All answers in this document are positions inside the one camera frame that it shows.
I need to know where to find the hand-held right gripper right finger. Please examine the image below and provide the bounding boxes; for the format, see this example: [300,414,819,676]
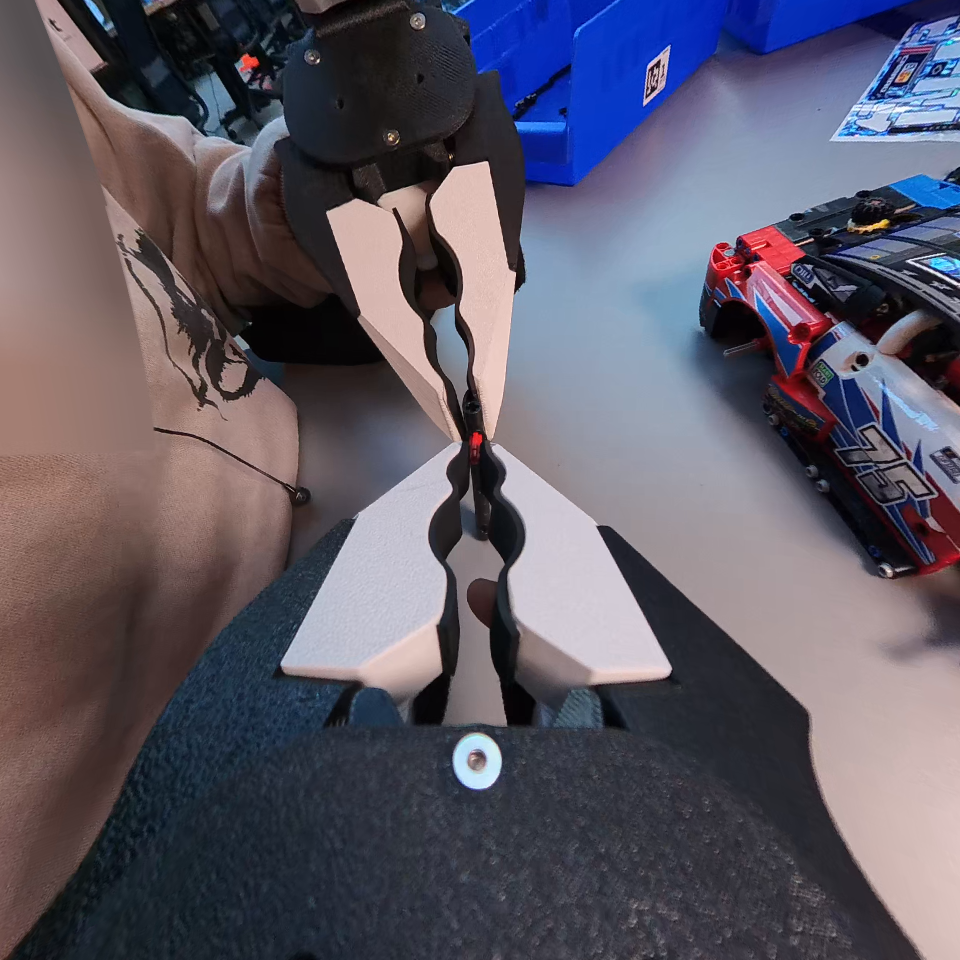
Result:
[480,441,672,727]

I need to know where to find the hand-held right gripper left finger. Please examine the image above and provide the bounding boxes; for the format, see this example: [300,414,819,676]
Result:
[279,438,462,725]

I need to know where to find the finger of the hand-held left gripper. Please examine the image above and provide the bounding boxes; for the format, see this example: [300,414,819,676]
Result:
[426,159,517,438]
[324,196,465,445]

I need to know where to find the black lego rod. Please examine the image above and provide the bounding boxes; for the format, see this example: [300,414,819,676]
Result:
[461,396,498,541]

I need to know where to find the person's left forearm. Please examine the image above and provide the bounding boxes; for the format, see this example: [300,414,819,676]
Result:
[191,112,388,367]

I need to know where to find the red white blue lego car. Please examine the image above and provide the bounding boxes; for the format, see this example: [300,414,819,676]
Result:
[699,168,960,581]

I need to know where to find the lego sticker sheet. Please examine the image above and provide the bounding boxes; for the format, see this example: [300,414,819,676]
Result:
[828,15,960,145]

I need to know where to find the person's right hand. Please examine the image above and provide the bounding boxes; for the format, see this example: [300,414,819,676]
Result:
[466,577,501,630]

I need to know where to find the blue fabric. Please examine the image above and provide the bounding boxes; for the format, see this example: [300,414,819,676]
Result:
[240,348,291,386]

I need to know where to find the beige printed hoodie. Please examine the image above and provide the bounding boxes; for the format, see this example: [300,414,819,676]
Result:
[0,0,301,942]

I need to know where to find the black metal frame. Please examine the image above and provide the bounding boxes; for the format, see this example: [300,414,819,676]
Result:
[97,0,301,145]

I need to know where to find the black drawstring cord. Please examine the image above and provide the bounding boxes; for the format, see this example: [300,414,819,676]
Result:
[153,426,313,508]

